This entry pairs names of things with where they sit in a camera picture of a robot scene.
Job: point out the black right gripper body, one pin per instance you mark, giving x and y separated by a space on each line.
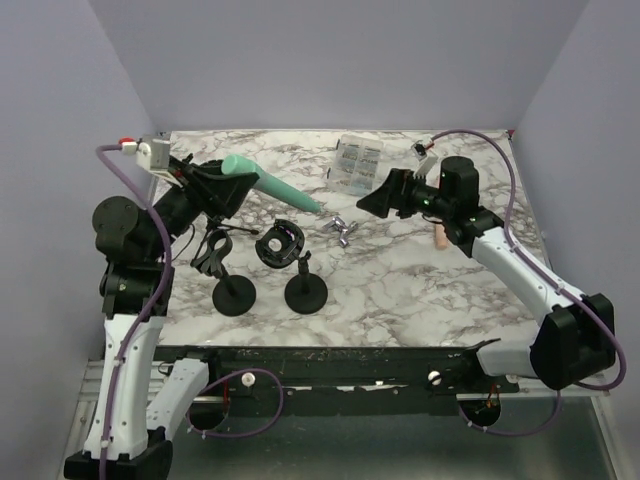
428 201

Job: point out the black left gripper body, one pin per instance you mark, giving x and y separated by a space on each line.
179 207

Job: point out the mint green microphone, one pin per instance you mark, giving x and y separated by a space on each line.
268 184

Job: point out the peach pink microphone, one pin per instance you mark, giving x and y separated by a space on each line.
440 239

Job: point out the black clip round base stand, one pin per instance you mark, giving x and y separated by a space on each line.
233 295

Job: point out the black tripod microphone stand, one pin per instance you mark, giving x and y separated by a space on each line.
216 223

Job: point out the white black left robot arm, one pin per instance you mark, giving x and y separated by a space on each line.
131 433

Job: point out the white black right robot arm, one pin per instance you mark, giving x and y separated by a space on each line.
574 334

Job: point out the clear plastic screw box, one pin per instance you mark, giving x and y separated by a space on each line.
355 165

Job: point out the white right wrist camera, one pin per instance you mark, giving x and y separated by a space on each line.
426 158

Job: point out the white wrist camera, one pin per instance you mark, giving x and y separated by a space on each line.
426 158
151 153

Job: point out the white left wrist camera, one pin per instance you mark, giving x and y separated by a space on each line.
151 153

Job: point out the silver metal bracket part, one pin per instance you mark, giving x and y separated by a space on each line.
342 228

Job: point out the black front mounting rail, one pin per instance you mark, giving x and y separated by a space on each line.
335 381

